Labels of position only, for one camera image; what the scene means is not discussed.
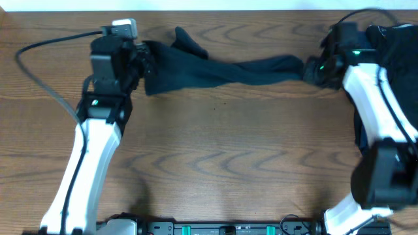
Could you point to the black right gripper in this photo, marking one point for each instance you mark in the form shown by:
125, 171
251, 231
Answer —
313, 70

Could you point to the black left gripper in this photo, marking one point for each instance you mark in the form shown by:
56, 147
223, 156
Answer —
139, 61

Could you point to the black nike t-shirt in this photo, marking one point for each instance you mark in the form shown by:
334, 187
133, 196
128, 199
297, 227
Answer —
185, 64

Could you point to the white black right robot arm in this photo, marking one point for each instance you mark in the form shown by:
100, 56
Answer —
385, 180

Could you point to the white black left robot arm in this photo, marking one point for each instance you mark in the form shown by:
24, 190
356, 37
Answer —
101, 116

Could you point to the black garment pile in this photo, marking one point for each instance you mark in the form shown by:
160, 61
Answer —
402, 65

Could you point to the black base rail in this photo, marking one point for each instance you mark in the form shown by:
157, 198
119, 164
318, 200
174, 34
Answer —
283, 228

